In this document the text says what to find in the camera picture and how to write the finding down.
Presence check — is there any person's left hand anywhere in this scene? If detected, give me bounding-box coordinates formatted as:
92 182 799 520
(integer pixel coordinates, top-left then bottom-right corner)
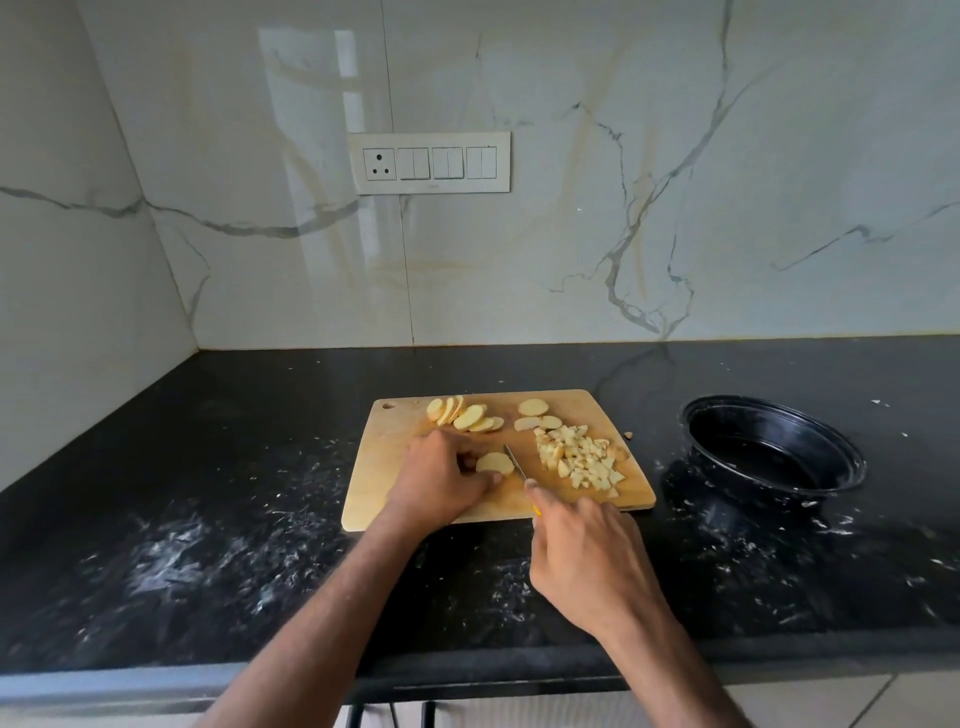
384 431 505 535

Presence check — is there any person's right hand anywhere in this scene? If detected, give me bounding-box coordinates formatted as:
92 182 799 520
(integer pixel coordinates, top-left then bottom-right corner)
524 480 670 643

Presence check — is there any yellow-handled kitchen knife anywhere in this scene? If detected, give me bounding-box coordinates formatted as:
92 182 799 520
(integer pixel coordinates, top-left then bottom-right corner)
503 444 543 519

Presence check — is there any person's left forearm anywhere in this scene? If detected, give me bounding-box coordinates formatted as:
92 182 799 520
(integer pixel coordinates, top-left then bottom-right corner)
193 516 425 728

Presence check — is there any person's right forearm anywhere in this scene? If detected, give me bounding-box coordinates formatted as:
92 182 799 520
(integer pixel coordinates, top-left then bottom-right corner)
598 611 753 728

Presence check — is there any row of potato slices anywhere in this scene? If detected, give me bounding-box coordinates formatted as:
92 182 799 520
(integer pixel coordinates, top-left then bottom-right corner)
425 395 506 435

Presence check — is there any wooden cutting board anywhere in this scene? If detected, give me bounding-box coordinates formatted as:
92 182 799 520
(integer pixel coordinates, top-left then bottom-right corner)
341 389 658 534

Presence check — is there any pile of diced potato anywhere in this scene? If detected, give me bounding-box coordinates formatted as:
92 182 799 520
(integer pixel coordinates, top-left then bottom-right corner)
534 424 628 501

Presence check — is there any black plastic bowl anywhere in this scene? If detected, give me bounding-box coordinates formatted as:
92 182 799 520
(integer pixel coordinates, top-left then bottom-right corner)
679 394 868 502

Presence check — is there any white wall switch panel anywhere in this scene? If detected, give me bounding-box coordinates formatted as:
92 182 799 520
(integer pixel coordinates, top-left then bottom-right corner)
348 131 513 197

